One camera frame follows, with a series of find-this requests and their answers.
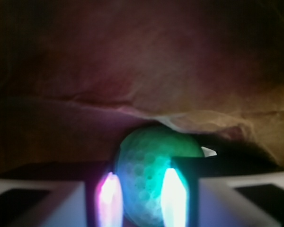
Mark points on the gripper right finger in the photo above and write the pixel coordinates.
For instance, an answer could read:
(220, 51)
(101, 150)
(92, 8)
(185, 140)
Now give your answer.
(222, 192)

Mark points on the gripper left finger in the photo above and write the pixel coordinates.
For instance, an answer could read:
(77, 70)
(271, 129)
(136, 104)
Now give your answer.
(58, 194)

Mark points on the green dimpled ball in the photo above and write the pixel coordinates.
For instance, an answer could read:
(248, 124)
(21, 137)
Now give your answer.
(144, 155)

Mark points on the brown paper bag basket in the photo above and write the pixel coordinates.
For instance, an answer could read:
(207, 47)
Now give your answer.
(77, 75)

